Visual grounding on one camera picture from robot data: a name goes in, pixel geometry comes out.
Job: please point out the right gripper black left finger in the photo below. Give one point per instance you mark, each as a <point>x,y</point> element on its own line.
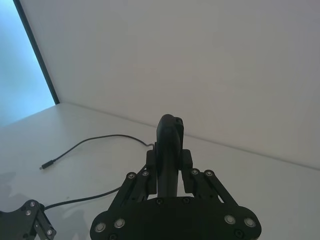
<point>130,197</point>

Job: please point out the black frame strip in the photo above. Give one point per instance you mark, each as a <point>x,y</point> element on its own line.
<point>37,51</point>

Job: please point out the pale blue panel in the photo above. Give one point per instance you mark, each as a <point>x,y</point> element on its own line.
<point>17,65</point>

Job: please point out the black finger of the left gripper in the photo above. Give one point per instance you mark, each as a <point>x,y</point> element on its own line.
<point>37,220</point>

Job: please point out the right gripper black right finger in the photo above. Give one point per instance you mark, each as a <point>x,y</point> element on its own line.
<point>212,195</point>

